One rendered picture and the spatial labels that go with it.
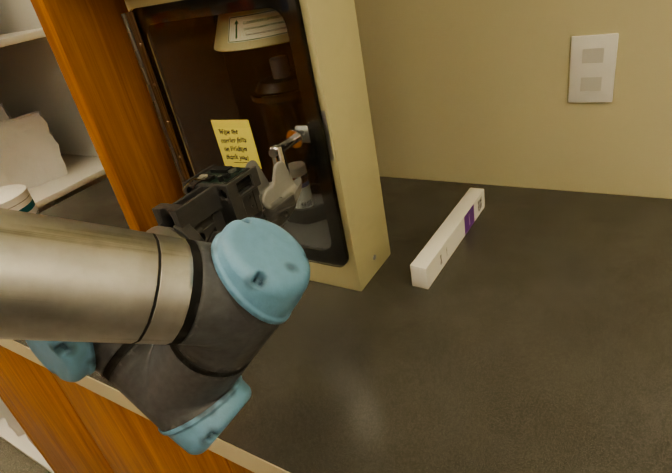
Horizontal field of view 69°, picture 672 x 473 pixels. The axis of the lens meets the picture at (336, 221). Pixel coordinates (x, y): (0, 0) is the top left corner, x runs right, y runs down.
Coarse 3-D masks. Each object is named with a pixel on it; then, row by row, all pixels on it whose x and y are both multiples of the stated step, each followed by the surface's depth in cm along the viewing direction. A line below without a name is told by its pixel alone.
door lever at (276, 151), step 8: (288, 136) 67; (296, 136) 66; (280, 144) 64; (288, 144) 65; (296, 144) 67; (272, 152) 63; (280, 152) 63; (272, 160) 64; (280, 160) 64; (288, 168) 65
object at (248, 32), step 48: (192, 0) 64; (240, 0) 60; (288, 0) 57; (192, 48) 68; (240, 48) 64; (288, 48) 60; (192, 96) 73; (240, 96) 68; (288, 96) 64; (192, 144) 79; (336, 240) 73
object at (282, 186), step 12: (276, 168) 60; (276, 180) 61; (288, 180) 63; (300, 180) 66; (264, 192) 59; (276, 192) 61; (288, 192) 63; (300, 192) 65; (264, 204) 59; (276, 204) 60
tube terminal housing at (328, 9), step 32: (128, 0) 72; (160, 0) 68; (320, 0) 59; (352, 0) 65; (320, 32) 60; (352, 32) 66; (320, 64) 61; (352, 64) 67; (320, 96) 63; (352, 96) 68; (352, 128) 69; (352, 160) 70; (352, 192) 71; (352, 224) 72; (384, 224) 82; (352, 256) 74; (384, 256) 83; (352, 288) 78
